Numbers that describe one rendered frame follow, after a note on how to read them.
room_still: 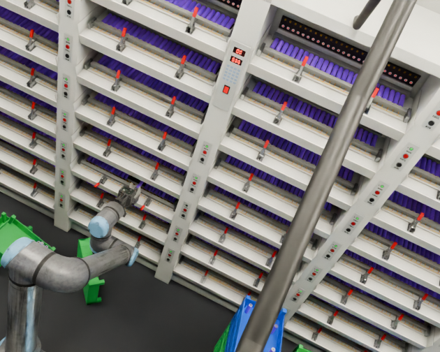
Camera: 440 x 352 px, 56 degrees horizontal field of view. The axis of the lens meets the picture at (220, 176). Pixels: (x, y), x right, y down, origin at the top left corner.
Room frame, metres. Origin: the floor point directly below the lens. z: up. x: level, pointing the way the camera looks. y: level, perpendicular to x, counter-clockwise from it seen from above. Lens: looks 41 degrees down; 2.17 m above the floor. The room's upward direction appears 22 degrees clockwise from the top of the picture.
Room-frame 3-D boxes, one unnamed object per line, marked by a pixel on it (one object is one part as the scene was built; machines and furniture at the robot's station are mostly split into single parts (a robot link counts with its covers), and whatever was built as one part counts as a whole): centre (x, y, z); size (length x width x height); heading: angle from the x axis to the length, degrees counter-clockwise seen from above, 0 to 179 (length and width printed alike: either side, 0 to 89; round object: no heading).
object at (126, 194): (1.33, 0.39, 0.65); 0.12 x 0.08 x 0.09; 172
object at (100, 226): (1.16, 0.41, 0.65); 0.12 x 0.09 x 0.10; 172
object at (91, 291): (1.24, 0.48, 0.10); 0.30 x 0.08 x 0.20; 38
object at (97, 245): (1.15, 0.40, 0.54); 0.12 x 0.09 x 0.12; 81
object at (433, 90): (1.43, -0.61, 0.88); 0.20 x 0.09 x 1.76; 173
